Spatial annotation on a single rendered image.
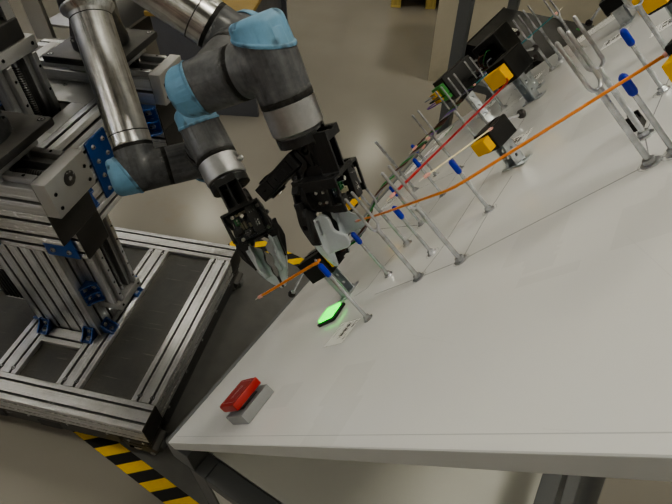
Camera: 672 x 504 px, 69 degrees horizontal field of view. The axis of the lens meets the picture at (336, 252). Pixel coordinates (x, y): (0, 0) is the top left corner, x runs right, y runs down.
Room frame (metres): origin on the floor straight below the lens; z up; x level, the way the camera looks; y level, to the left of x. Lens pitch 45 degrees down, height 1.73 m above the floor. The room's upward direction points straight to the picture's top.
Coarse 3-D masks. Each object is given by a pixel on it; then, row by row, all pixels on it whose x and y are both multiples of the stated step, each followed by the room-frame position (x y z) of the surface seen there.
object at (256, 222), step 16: (240, 176) 0.69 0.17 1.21; (224, 192) 0.67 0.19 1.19; (240, 192) 0.67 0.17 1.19; (240, 208) 0.63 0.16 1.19; (256, 208) 0.64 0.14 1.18; (224, 224) 0.61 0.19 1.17; (240, 224) 0.62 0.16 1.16; (256, 224) 0.61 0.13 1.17; (272, 224) 0.66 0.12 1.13; (240, 240) 0.60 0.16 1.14; (256, 240) 0.64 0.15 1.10
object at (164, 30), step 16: (224, 0) 3.22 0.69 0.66; (240, 0) 3.22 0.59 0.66; (256, 0) 3.22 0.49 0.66; (272, 0) 3.85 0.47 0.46; (160, 32) 3.04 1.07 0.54; (176, 32) 3.03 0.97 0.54; (160, 48) 3.04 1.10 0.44; (176, 48) 3.03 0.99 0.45; (192, 48) 3.02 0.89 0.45; (224, 112) 3.01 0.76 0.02; (240, 112) 2.99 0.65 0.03; (256, 112) 2.98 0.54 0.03
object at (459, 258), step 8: (392, 168) 0.46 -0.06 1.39; (384, 176) 0.45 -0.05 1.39; (392, 184) 0.44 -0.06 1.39; (400, 192) 0.44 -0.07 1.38; (416, 208) 0.43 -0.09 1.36; (424, 216) 0.42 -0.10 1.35; (432, 224) 0.42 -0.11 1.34; (440, 232) 0.42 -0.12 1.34; (448, 248) 0.41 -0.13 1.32; (456, 256) 0.40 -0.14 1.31; (464, 256) 0.40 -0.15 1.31; (456, 264) 0.39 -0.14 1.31
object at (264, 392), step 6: (258, 390) 0.34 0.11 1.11; (264, 390) 0.33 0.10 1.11; (270, 390) 0.34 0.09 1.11; (258, 396) 0.33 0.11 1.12; (264, 396) 0.33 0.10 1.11; (270, 396) 0.33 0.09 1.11; (252, 402) 0.32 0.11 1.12; (258, 402) 0.32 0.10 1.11; (264, 402) 0.32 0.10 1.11; (246, 408) 0.31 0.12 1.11; (252, 408) 0.31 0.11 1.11; (258, 408) 0.31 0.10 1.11; (228, 414) 0.32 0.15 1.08; (234, 414) 0.31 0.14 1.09; (240, 414) 0.30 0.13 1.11; (246, 414) 0.30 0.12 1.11; (252, 414) 0.30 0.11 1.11; (234, 420) 0.31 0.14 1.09; (240, 420) 0.30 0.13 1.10; (246, 420) 0.29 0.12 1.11
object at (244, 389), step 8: (240, 384) 0.35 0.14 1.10; (248, 384) 0.34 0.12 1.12; (256, 384) 0.34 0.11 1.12; (232, 392) 0.34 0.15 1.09; (240, 392) 0.33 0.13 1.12; (248, 392) 0.33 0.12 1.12; (256, 392) 0.34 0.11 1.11; (232, 400) 0.32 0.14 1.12; (240, 400) 0.32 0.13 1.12; (248, 400) 0.32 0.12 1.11; (224, 408) 0.32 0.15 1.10; (232, 408) 0.31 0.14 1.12; (240, 408) 0.31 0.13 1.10
